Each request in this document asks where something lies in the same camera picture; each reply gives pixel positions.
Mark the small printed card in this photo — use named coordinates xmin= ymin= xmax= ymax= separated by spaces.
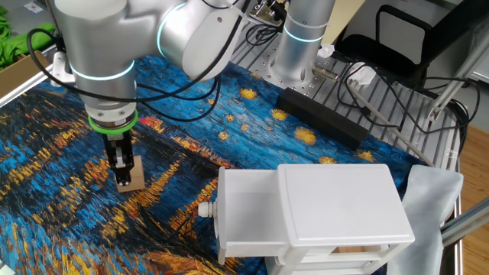
xmin=23 ymin=2 xmax=45 ymax=15

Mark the white plastic drawer cabinet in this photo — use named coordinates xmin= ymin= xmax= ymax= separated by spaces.
xmin=265 ymin=163 xmax=416 ymax=275

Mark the starry night painted tablecloth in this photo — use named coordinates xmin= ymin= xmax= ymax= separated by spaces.
xmin=0 ymin=53 xmax=425 ymax=275

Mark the crumpled white paper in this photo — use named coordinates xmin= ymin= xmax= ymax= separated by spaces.
xmin=349 ymin=62 xmax=377 ymax=86
xmin=316 ymin=44 xmax=336 ymax=59

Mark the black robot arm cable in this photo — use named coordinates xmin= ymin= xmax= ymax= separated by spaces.
xmin=26 ymin=0 xmax=249 ymax=123

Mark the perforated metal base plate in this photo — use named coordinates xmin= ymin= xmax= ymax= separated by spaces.
xmin=250 ymin=47 xmax=345 ymax=101

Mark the aluminium frame post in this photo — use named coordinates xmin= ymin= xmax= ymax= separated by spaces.
xmin=426 ymin=36 xmax=489 ymax=123
xmin=441 ymin=198 xmax=489 ymax=248

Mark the green cloth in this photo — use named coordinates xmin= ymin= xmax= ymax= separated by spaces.
xmin=0 ymin=5 xmax=58 ymax=70

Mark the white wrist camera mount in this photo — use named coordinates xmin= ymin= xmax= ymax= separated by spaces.
xmin=50 ymin=50 xmax=76 ymax=84

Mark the green flange ring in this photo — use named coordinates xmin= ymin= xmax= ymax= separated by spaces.
xmin=87 ymin=109 xmax=139 ymax=136

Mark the light wooden cube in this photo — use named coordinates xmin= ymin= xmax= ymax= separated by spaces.
xmin=115 ymin=156 xmax=147 ymax=193

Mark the black office chair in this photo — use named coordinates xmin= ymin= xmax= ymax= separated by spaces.
xmin=335 ymin=0 xmax=489 ymax=83

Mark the aluminium table edge rail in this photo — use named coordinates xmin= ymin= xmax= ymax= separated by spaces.
xmin=0 ymin=57 xmax=58 ymax=108

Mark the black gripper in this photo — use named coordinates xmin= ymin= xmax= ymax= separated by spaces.
xmin=105 ymin=131 xmax=135 ymax=187

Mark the silver metal bracket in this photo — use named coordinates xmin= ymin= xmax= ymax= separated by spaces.
xmin=250 ymin=0 xmax=287 ymax=23

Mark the grey cable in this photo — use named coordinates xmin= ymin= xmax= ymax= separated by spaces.
xmin=348 ymin=84 xmax=436 ymax=168

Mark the brown cardboard box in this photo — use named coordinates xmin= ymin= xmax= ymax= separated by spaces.
xmin=0 ymin=50 xmax=50 ymax=99

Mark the coiled black cable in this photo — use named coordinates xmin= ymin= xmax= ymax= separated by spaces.
xmin=244 ymin=23 xmax=286 ymax=47

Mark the pale grey cloth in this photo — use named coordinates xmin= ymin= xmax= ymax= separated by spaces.
xmin=385 ymin=164 xmax=465 ymax=275

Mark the black table cable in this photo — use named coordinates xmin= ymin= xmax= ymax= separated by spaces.
xmin=335 ymin=60 xmax=482 ymax=134

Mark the white drawer with round knob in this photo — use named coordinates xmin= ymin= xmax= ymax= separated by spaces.
xmin=197 ymin=167 xmax=291 ymax=266

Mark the white plastic drawer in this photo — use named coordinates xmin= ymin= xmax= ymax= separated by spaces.
xmin=274 ymin=244 xmax=387 ymax=275

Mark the beige board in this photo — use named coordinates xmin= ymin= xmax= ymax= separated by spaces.
xmin=323 ymin=0 xmax=367 ymax=45

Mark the black foam block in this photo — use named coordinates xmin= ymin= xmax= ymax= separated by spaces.
xmin=275 ymin=87 xmax=370 ymax=151

